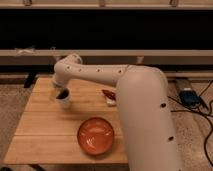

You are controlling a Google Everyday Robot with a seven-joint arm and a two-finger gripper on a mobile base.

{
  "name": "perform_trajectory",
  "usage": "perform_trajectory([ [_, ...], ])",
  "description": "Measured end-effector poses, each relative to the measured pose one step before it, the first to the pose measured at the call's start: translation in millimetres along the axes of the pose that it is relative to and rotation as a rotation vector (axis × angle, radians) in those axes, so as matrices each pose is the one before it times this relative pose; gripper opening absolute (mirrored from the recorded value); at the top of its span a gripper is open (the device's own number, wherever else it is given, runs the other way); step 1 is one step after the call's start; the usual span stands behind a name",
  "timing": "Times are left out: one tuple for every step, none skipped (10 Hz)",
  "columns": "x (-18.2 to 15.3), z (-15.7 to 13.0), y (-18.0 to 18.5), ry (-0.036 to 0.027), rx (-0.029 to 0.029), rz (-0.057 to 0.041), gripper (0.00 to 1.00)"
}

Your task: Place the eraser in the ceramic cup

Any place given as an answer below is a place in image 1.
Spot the black eraser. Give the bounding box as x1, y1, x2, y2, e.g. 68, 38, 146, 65
57, 89, 69, 99

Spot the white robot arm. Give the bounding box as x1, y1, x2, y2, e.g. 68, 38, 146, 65
53, 54, 183, 171

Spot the black table leg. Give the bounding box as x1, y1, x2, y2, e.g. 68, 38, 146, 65
24, 72, 37, 88

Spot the wooden table board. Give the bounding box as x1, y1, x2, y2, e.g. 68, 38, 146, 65
4, 78, 127, 164

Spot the red and white packet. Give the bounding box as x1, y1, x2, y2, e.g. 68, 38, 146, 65
102, 90, 116, 106

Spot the orange bowl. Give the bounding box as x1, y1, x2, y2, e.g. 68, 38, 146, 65
77, 117, 114, 156

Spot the blue power adapter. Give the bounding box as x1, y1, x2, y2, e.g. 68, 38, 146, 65
179, 89, 200, 106

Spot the black cable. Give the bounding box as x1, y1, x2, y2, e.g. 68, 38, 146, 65
166, 79, 213, 168

